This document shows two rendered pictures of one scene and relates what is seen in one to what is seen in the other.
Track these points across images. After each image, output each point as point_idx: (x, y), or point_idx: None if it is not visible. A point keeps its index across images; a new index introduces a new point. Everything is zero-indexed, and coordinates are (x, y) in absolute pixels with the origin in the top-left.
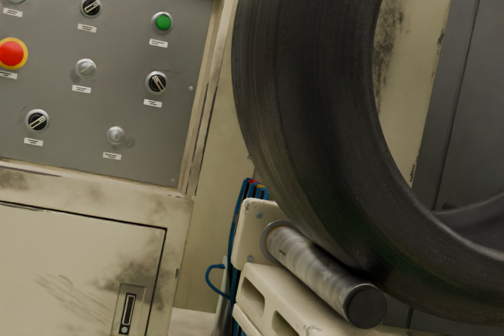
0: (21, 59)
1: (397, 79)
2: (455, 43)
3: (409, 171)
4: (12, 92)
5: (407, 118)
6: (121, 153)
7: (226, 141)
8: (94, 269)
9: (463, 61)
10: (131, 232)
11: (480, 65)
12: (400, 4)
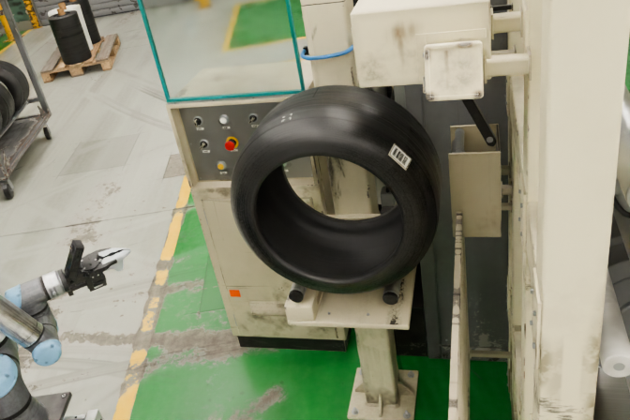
0: (233, 147)
1: (347, 161)
2: (414, 96)
3: (366, 194)
4: (238, 156)
5: (357, 175)
6: (288, 169)
7: (392, 87)
8: None
9: (423, 101)
10: None
11: (432, 101)
12: None
